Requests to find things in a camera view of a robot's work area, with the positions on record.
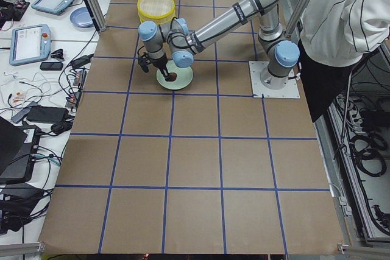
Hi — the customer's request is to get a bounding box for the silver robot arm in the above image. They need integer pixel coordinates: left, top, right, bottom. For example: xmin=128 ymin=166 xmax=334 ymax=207
xmin=138 ymin=0 xmax=300 ymax=86

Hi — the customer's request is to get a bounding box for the near teach pendant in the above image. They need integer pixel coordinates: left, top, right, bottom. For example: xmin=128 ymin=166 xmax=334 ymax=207
xmin=9 ymin=24 xmax=51 ymax=66

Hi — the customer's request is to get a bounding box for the light green plate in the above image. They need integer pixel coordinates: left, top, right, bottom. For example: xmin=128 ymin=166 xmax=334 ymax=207
xmin=156 ymin=60 xmax=193 ymax=90

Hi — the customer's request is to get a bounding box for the person in white jacket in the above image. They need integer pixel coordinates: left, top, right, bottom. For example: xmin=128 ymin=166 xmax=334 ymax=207
xmin=298 ymin=0 xmax=389 ymax=122

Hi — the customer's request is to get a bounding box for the blue plate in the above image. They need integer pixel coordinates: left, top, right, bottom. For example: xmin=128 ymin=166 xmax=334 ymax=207
xmin=69 ymin=7 xmax=94 ymax=28

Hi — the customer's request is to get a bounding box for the black laptop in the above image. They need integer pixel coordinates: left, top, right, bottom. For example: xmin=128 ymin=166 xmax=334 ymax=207
xmin=1 ymin=118 xmax=40 ymax=184

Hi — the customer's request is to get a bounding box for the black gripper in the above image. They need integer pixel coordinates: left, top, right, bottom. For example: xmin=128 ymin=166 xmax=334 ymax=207
xmin=151 ymin=55 xmax=171 ymax=80

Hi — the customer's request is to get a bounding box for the brown steamed bun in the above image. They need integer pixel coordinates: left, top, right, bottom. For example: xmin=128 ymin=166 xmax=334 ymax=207
xmin=166 ymin=72 xmax=177 ymax=82

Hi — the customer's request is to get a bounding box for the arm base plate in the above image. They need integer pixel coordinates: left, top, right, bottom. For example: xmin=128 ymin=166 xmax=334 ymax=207
xmin=249 ymin=61 xmax=300 ymax=99

